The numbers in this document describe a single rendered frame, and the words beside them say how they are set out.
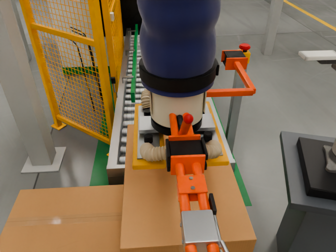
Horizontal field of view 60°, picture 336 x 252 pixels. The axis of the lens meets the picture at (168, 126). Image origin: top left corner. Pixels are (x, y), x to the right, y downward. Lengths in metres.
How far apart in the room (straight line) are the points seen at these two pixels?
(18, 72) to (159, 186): 1.42
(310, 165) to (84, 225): 1.06
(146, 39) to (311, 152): 1.02
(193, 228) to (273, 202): 1.78
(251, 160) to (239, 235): 1.69
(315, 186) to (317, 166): 0.13
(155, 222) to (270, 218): 1.39
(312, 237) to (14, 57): 2.02
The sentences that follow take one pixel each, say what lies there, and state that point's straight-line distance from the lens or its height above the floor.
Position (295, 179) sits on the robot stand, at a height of 0.75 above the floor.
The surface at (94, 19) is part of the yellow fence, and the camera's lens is 2.00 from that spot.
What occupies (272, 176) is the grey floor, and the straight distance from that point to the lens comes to 2.51.
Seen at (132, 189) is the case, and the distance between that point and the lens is 1.03.
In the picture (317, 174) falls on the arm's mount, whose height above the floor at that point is 0.80.
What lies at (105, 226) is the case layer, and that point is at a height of 0.54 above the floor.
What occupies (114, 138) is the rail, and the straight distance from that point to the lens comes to 1.81.
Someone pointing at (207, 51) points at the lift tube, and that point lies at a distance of 0.78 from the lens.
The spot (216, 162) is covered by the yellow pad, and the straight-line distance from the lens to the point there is 0.88.
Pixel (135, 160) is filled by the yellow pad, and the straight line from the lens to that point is 0.88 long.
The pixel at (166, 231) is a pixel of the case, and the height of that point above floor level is 0.94.
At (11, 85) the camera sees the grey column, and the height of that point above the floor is 0.76.
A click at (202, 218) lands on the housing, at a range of 0.59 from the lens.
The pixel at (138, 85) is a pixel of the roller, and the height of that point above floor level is 0.54.
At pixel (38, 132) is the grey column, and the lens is 2.42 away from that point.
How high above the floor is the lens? 1.72
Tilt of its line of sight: 37 degrees down
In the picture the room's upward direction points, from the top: straight up
